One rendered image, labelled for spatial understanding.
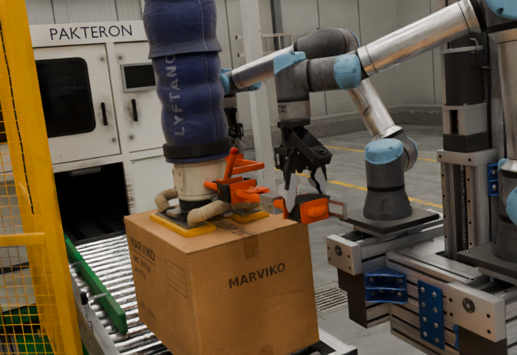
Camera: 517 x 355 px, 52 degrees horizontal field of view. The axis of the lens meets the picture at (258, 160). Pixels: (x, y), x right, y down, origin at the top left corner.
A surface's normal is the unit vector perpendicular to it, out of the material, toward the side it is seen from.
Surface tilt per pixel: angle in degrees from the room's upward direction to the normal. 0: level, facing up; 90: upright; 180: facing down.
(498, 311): 90
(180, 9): 75
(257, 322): 89
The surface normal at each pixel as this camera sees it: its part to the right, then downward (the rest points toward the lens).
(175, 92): -0.19, -0.13
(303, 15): 0.45, 0.10
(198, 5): 0.51, -0.12
